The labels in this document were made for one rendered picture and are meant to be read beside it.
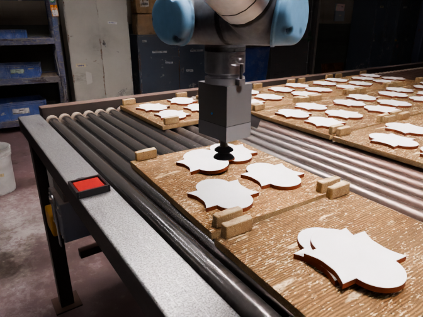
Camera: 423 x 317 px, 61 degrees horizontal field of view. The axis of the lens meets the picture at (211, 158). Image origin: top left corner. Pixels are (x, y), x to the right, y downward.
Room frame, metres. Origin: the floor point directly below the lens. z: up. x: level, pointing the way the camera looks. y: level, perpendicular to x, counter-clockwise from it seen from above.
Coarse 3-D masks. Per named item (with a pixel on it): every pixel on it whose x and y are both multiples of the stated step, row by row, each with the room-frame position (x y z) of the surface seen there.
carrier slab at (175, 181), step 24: (240, 144) 1.03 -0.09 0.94; (144, 168) 0.84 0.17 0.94; (168, 168) 0.84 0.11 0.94; (240, 168) 0.84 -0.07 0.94; (288, 168) 0.84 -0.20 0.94; (168, 192) 0.70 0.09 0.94; (264, 192) 0.70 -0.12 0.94; (288, 192) 0.70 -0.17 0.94; (312, 192) 0.70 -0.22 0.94; (192, 216) 0.60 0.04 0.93; (264, 216) 0.61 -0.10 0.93
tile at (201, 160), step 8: (192, 152) 0.91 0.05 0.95; (200, 152) 0.91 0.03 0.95; (208, 152) 0.90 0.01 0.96; (216, 152) 0.90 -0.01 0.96; (184, 160) 0.86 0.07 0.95; (192, 160) 0.86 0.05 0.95; (200, 160) 0.85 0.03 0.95; (208, 160) 0.85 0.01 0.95; (216, 160) 0.84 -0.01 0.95; (192, 168) 0.81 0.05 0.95; (200, 168) 0.81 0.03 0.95; (208, 168) 0.80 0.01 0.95; (216, 168) 0.80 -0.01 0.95; (224, 168) 0.80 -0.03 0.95
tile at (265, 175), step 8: (248, 168) 0.81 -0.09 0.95; (256, 168) 0.81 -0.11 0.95; (264, 168) 0.81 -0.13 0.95; (272, 168) 0.81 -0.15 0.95; (280, 168) 0.81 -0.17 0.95; (240, 176) 0.78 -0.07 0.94; (248, 176) 0.77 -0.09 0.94; (256, 176) 0.76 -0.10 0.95; (264, 176) 0.76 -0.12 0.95; (272, 176) 0.76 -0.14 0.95; (280, 176) 0.76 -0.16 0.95; (288, 176) 0.76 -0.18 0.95; (296, 176) 0.76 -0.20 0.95; (264, 184) 0.72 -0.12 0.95; (272, 184) 0.72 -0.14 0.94; (280, 184) 0.72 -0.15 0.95; (288, 184) 0.72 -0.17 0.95; (296, 184) 0.72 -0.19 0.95
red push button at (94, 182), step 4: (84, 180) 0.78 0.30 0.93; (88, 180) 0.78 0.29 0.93; (92, 180) 0.78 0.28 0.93; (96, 180) 0.78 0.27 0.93; (76, 184) 0.76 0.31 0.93; (80, 184) 0.76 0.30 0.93; (84, 184) 0.76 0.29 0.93; (88, 184) 0.76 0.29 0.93; (92, 184) 0.76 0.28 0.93; (96, 184) 0.76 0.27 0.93; (100, 184) 0.76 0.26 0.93; (76, 188) 0.74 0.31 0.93; (80, 188) 0.74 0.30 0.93; (84, 188) 0.74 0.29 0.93; (88, 188) 0.74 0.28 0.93
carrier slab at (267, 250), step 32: (352, 192) 0.70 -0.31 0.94; (256, 224) 0.57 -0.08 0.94; (288, 224) 0.57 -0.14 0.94; (320, 224) 0.57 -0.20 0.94; (352, 224) 0.57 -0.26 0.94; (384, 224) 0.57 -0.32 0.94; (416, 224) 0.57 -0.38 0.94; (256, 256) 0.47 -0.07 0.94; (288, 256) 0.47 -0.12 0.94; (416, 256) 0.47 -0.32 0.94; (288, 288) 0.40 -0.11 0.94; (320, 288) 0.40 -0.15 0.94; (352, 288) 0.40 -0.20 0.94; (416, 288) 0.40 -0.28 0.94
